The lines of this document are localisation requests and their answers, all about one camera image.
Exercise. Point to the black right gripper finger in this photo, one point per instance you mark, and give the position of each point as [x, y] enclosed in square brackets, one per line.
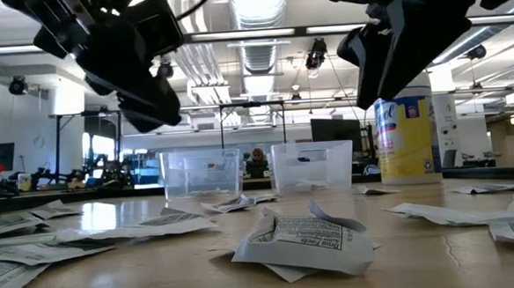
[351, 46]
[385, 62]

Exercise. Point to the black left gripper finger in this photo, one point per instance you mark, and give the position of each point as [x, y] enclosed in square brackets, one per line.
[153, 98]
[146, 123]

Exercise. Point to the white bandage wrapper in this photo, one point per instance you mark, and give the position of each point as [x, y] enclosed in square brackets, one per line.
[441, 216]
[98, 234]
[204, 192]

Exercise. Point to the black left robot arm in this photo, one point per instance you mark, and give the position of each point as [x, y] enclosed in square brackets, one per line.
[34, 14]

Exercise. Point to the black background robot arms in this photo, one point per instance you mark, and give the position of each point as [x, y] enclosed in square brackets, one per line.
[102, 172]

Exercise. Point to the clear plastic bin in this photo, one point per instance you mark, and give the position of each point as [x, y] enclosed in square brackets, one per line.
[313, 165]
[201, 173]

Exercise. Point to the yellow disinfectant wipes canister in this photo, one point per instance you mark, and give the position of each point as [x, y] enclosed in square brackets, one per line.
[409, 140]

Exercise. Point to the black monitor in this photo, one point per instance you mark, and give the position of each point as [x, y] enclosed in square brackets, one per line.
[336, 133]

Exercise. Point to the grey office chair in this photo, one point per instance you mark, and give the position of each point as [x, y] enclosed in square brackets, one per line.
[449, 158]

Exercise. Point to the person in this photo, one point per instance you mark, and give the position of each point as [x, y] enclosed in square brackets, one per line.
[258, 161]

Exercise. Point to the black ceiling-hung camera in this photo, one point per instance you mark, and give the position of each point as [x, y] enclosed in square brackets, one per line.
[165, 69]
[476, 52]
[18, 85]
[316, 52]

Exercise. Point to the black background workstation frame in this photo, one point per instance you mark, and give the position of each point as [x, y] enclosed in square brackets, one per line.
[58, 145]

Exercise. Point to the silver ceiling duct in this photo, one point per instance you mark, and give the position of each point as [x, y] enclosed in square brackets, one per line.
[256, 11]

